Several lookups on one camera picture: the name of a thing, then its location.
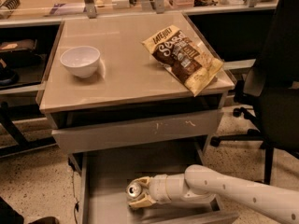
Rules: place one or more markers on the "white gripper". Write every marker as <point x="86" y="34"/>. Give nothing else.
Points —
<point x="158" y="187"/>

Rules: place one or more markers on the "silver green 7up can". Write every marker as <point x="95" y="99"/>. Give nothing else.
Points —
<point x="134" y="190"/>

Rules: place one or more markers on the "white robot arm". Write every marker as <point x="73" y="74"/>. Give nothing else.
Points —
<point x="199" y="184"/>

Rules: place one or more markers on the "open middle drawer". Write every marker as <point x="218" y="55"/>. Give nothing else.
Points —
<point x="106" y="174"/>

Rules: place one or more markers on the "grey drawer cabinet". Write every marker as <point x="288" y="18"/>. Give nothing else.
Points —
<point x="129" y="83"/>

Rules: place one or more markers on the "closed top drawer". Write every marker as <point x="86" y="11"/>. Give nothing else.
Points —
<point x="137" y="132"/>

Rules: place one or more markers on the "brown shoe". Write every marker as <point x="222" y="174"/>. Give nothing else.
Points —
<point x="46" y="220"/>

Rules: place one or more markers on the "brown yellow chip bag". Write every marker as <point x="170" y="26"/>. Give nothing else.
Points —
<point x="182" y="58"/>

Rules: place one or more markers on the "white ceramic bowl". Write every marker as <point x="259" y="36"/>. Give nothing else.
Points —
<point x="81" y="61"/>

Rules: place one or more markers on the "black office chair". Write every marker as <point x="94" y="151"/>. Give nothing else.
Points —
<point x="271" y="88"/>

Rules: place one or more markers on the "purple white paper booklet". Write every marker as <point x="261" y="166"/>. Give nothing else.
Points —
<point x="67" y="9"/>

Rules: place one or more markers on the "black coil spring tool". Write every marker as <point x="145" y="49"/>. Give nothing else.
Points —
<point x="8" y="7"/>

